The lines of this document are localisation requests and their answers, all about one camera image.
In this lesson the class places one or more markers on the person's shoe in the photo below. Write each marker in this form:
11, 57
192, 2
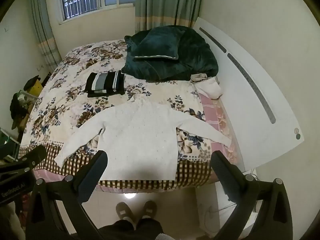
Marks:
125, 212
149, 208

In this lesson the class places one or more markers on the person's black pants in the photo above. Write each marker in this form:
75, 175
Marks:
130, 230

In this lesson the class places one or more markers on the floral bed sheet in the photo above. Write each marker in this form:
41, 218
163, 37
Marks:
72, 80

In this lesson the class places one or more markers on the white knit sweater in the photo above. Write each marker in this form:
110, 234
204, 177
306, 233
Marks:
136, 140

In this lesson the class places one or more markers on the person's right shoe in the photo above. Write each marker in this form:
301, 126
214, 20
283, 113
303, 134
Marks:
149, 208

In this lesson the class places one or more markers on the person's left shoe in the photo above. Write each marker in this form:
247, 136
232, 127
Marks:
125, 212

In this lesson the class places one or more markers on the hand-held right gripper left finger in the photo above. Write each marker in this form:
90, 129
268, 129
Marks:
91, 177

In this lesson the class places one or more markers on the wide green curtain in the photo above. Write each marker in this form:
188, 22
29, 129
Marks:
167, 2

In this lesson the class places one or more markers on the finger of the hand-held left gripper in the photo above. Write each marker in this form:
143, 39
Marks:
33, 155

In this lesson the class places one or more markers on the pink checked mattress pad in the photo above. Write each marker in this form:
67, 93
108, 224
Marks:
215, 112

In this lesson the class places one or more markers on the beige white crumpled cloth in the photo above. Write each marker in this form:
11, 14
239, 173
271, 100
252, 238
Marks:
210, 87

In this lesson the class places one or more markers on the dark green plush blanket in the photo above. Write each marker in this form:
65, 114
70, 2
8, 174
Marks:
190, 57

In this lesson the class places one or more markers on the dark green plush pillow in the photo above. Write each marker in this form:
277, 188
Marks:
157, 45

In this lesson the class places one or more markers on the narrow green curtain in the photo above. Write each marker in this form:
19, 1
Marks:
45, 30

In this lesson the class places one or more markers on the white bed headboard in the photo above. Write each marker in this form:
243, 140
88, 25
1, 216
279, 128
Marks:
250, 105

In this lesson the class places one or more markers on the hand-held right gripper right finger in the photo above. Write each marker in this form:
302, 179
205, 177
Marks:
226, 177

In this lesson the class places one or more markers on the black striped clothes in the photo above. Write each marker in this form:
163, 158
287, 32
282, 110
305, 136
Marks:
105, 82

